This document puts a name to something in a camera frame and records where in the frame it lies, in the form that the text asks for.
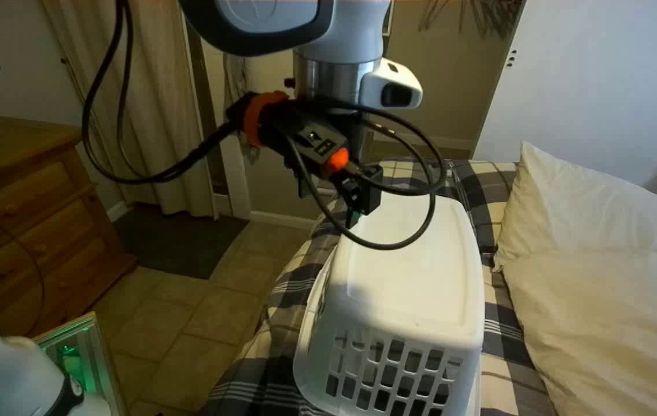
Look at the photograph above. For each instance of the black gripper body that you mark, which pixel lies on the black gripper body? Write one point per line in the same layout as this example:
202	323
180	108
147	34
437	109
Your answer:
308	140

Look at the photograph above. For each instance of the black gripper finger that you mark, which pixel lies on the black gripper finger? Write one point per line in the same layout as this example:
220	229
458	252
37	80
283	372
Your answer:
374	191
352	204

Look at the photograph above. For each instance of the white plastic laundry basket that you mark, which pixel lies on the white plastic laundry basket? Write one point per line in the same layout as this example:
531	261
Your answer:
405	293

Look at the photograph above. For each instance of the plaid bed blanket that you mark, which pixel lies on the plaid bed blanket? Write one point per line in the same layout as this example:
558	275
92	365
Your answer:
283	309

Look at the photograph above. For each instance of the beige curtain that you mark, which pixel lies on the beige curtain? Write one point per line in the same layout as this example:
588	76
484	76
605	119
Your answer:
157	93

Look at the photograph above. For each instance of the dark floor mat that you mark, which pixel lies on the dark floor mat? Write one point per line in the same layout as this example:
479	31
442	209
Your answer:
180	238

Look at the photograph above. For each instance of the cream pillow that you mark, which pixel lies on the cream pillow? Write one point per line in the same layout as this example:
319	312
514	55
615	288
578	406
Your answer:
607	284

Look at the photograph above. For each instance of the large white door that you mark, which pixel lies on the large white door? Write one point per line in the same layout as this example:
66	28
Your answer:
598	76

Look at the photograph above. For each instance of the wooden dresser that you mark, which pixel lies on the wooden dresser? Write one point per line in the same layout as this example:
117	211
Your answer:
29	209

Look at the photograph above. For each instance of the green-lit glass box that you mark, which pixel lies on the green-lit glass box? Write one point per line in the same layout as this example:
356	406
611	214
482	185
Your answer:
77	354

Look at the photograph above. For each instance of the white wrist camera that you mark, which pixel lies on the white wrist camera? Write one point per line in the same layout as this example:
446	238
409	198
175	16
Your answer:
393	87

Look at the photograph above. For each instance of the dark hanging wall decoration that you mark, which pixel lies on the dark hanging wall decoration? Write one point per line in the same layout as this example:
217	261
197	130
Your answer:
475	15

